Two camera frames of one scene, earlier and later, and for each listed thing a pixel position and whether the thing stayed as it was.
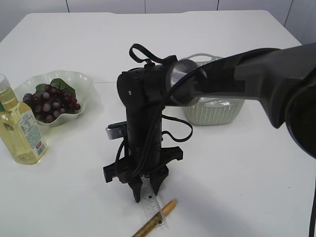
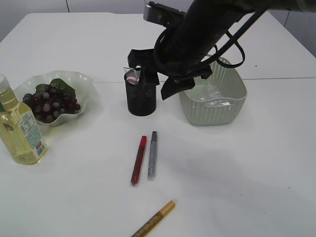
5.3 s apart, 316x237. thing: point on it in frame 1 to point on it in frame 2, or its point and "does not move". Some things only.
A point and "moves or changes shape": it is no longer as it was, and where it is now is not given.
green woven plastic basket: [214, 110] does not move
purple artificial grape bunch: [51, 99] does not move
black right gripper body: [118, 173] to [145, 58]
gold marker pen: [159, 217] does not move
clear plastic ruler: [150, 203] moves or changes shape
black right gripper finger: [136, 186] to [147, 77]
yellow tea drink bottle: [20, 138] does not move
